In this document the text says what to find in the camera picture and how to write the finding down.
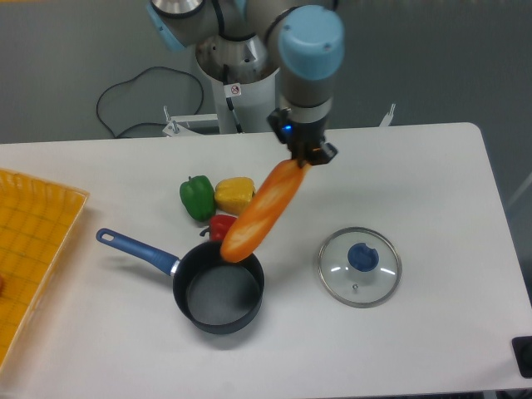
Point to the red bell pepper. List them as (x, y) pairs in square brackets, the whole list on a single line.
[(218, 227)]

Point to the yellow bell pepper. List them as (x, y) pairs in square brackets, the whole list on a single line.
[(233, 195)]

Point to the black device table corner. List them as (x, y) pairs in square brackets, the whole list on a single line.
[(522, 351)]

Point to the dark pot blue handle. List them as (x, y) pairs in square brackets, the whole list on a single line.
[(217, 296)]

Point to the green bell pepper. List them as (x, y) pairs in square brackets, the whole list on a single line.
[(197, 196)]

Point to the glass lid blue knob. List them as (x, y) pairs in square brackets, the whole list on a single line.
[(359, 267)]

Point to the yellow woven basket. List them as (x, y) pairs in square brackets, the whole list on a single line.
[(37, 220)]

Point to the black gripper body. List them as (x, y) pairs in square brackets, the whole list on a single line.
[(305, 141)]

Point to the long orange bread loaf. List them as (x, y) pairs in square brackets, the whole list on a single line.
[(256, 221)]

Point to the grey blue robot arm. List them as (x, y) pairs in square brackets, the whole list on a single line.
[(303, 39)]

